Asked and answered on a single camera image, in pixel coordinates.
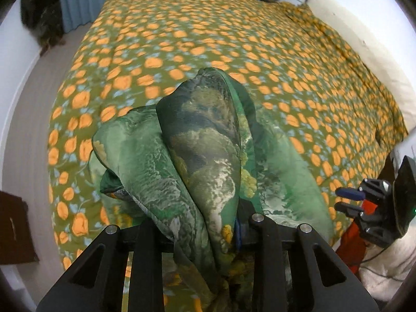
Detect green landscape print jacket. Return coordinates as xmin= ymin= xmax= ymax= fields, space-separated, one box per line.
xmin=89 ymin=68 xmax=334 ymax=311

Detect dark wooden nightstand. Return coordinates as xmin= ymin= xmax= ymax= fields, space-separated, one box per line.
xmin=0 ymin=191 xmax=39 ymax=265

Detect cream headboard pillow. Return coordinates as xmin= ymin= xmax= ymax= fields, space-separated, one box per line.
xmin=306 ymin=0 xmax=415 ymax=131

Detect pumpkin pattern green quilt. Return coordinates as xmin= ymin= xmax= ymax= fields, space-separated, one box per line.
xmin=48 ymin=0 xmax=407 ymax=267

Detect hanging coats on rack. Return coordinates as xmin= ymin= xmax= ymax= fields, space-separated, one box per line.
xmin=21 ymin=0 xmax=65 ymax=56

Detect black cable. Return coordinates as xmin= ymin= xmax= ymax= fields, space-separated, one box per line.
xmin=359 ymin=244 xmax=407 ymax=282

